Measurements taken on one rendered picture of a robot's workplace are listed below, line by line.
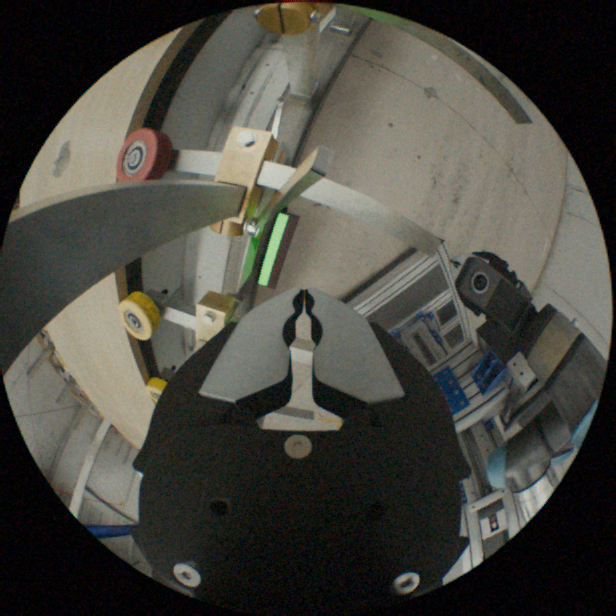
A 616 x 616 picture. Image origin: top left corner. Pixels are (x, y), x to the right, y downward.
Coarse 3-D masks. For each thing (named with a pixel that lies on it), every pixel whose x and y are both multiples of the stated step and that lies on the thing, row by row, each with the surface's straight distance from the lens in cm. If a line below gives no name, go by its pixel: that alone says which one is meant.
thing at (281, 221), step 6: (282, 216) 40; (276, 222) 40; (282, 222) 40; (276, 228) 41; (282, 228) 40; (276, 234) 41; (276, 240) 41; (270, 246) 42; (276, 246) 41; (270, 252) 42; (270, 258) 42; (264, 264) 43; (270, 264) 43; (264, 270) 43; (270, 270) 43; (264, 276) 44; (264, 282) 44
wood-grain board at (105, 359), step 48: (144, 48) 44; (96, 96) 48; (144, 96) 35; (48, 144) 68; (96, 144) 40; (48, 192) 61; (96, 288) 44; (96, 336) 58; (96, 384) 100; (144, 384) 57; (144, 432) 123
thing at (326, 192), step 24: (168, 168) 31; (192, 168) 28; (216, 168) 27; (264, 168) 25; (288, 168) 24; (312, 192) 24; (336, 192) 24; (360, 216) 25; (384, 216) 26; (408, 240) 28; (432, 240) 30
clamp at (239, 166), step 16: (240, 128) 26; (256, 144) 25; (272, 144) 26; (224, 160) 25; (240, 160) 25; (256, 160) 24; (224, 176) 25; (240, 176) 24; (256, 176) 24; (256, 192) 26; (240, 208) 24; (224, 224) 25; (240, 224) 25
